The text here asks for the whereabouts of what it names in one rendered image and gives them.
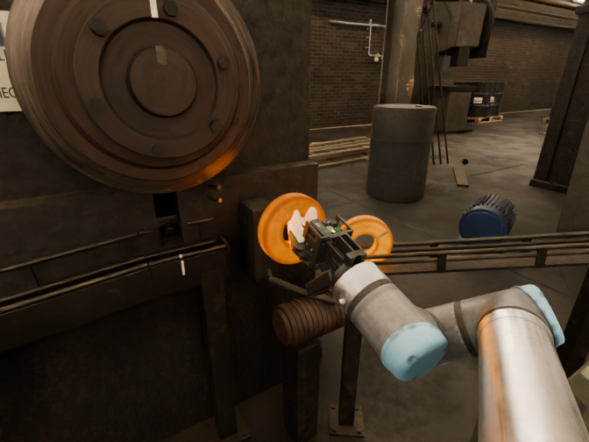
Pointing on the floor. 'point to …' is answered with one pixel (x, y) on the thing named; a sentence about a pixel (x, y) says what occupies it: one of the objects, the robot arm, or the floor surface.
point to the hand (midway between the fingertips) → (293, 220)
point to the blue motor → (488, 219)
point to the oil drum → (400, 152)
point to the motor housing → (303, 358)
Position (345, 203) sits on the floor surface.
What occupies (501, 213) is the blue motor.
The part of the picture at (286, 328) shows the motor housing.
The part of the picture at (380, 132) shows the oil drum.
